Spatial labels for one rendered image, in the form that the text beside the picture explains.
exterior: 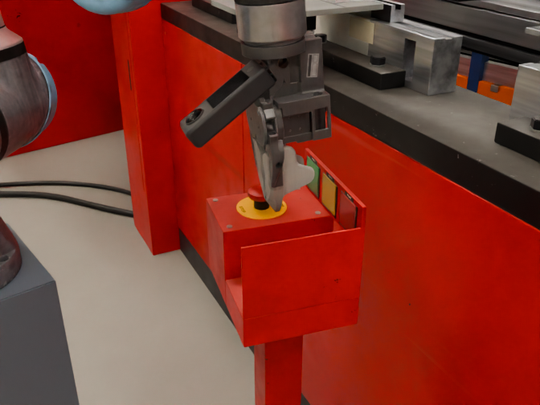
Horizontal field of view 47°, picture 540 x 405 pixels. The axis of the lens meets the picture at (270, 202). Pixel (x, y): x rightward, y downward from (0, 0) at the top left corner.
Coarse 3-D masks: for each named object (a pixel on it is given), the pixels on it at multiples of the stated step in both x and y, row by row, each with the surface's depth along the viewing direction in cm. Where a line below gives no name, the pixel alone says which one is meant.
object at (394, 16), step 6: (378, 0) 115; (384, 0) 114; (384, 6) 111; (390, 6) 110; (396, 6) 111; (402, 6) 110; (372, 12) 115; (378, 12) 113; (384, 12) 111; (390, 12) 110; (396, 12) 110; (402, 12) 111; (378, 18) 113; (384, 18) 112; (390, 18) 110; (396, 18) 111; (402, 18) 111
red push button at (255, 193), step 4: (252, 188) 87; (256, 188) 87; (260, 188) 87; (248, 192) 86; (252, 192) 86; (256, 192) 86; (260, 192) 86; (248, 196) 86; (252, 196) 85; (256, 196) 85; (260, 196) 85; (256, 200) 85; (260, 200) 85; (264, 200) 85; (256, 204) 87; (260, 204) 86; (264, 204) 87; (268, 204) 87; (256, 208) 87; (260, 208) 87; (264, 208) 87
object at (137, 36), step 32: (160, 0) 186; (128, 32) 188; (160, 32) 190; (128, 64) 196; (160, 64) 194; (128, 96) 205; (160, 96) 198; (128, 128) 215; (160, 128) 203; (128, 160) 227; (160, 160) 208; (160, 192) 213; (160, 224) 218
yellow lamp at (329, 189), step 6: (324, 174) 85; (324, 180) 86; (330, 180) 84; (324, 186) 86; (330, 186) 84; (336, 186) 82; (324, 192) 86; (330, 192) 84; (324, 198) 87; (330, 198) 84; (324, 204) 87; (330, 204) 84; (330, 210) 85
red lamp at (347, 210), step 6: (342, 198) 80; (348, 198) 79; (342, 204) 80; (348, 204) 79; (342, 210) 81; (348, 210) 79; (354, 210) 77; (342, 216) 81; (348, 216) 79; (354, 216) 77; (342, 222) 81; (348, 222) 79; (354, 222) 78; (348, 228) 80
